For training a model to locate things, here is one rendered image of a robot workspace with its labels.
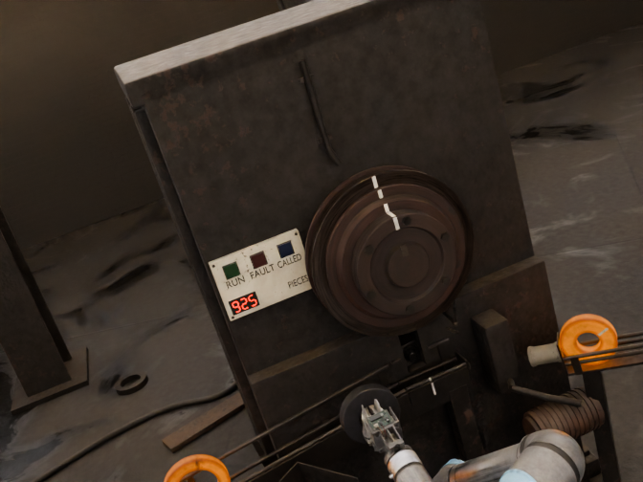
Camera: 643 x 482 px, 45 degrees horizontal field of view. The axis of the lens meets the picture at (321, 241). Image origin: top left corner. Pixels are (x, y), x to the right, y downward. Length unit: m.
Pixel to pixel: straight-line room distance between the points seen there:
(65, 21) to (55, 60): 0.38
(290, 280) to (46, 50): 6.04
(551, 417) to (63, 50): 6.43
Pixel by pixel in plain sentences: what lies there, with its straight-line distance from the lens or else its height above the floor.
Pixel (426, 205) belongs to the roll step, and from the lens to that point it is 2.05.
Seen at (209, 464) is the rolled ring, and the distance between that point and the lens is 2.22.
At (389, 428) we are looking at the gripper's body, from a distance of 1.86.
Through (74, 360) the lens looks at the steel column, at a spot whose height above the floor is 0.03.
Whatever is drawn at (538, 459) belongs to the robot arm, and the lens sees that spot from 1.55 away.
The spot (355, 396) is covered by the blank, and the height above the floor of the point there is 0.90.
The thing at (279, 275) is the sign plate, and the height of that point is 1.13.
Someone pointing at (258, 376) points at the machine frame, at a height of 0.87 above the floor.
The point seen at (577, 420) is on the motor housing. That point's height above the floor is 0.49.
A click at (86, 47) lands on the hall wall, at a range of 7.95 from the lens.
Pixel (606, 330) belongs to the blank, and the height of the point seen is 0.74.
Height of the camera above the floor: 1.94
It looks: 20 degrees down
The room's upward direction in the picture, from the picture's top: 18 degrees counter-clockwise
